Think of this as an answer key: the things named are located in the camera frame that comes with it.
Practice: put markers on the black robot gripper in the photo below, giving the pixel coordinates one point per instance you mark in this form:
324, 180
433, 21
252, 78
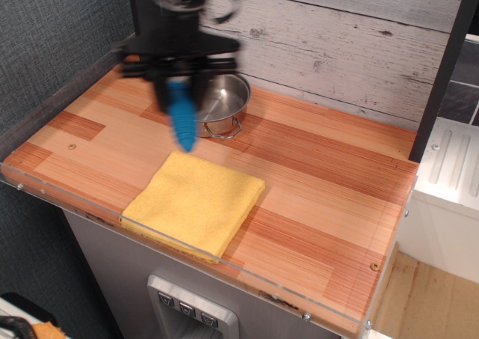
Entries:
178, 47

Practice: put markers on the blue handled metal fork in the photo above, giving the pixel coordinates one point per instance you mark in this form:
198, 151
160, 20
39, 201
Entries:
182, 113

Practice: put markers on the clear acrylic edge guard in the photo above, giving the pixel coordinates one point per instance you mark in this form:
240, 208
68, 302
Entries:
316, 240

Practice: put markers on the stainless steel pot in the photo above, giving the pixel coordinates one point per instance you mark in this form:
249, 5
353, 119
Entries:
224, 107

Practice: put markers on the yellow folded cloth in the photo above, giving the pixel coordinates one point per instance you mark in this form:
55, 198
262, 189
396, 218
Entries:
193, 206

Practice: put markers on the grey toy fridge dispenser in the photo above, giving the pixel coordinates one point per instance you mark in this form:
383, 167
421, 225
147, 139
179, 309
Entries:
181, 313

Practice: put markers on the black orange object bottom left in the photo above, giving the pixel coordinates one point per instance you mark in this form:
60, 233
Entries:
21, 318

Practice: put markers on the white toy sink cabinet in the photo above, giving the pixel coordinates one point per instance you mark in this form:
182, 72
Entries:
440, 222

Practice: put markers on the dark left shelf post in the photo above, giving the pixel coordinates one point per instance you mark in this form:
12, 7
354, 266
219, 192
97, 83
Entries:
145, 16

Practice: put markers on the dark shelf post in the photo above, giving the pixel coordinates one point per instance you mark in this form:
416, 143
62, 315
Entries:
457, 37
145, 16

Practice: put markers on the dark right shelf post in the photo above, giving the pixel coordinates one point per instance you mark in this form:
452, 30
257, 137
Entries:
457, 37

